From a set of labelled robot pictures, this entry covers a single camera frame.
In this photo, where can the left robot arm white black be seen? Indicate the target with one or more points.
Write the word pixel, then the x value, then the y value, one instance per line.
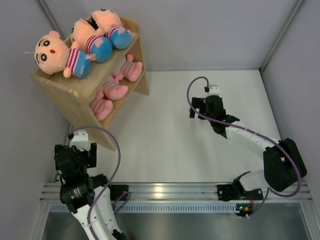
pixel 86 197

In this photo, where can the boy plush doll blue pants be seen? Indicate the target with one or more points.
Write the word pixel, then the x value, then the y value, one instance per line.
pixel 91 41

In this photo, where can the pink striped plush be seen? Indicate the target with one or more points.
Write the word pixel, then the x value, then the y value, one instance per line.
pixel 128 68
pixel 112 90
pixel 100 106

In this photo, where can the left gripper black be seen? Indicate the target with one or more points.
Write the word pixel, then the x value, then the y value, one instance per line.
pixel 89 155

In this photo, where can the aluminium mounting rail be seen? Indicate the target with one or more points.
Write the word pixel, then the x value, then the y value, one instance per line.
pixel 197 191

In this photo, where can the wooden two-tier shelf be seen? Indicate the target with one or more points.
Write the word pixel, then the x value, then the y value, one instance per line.
pixel 73 95

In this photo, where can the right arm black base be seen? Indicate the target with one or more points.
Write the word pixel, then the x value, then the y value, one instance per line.
pixel 233 192

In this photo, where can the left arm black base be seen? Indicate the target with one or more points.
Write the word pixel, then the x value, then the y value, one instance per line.
pixel 118 191

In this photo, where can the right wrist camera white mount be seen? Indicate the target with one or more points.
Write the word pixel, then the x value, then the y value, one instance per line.
pixel 212 90

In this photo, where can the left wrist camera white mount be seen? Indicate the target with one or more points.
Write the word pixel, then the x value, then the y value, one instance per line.
pixel 80 140

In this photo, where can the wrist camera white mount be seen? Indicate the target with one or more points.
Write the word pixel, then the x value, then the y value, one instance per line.
pixel 212 90
pixel 80 140

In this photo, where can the white slotted cable duct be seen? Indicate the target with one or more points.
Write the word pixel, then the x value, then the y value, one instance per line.
pixel 179 208

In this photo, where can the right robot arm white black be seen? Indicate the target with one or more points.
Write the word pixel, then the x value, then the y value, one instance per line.
pixel 277 173

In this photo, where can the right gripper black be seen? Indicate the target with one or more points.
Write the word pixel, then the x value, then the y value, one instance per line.
pixel 199 103

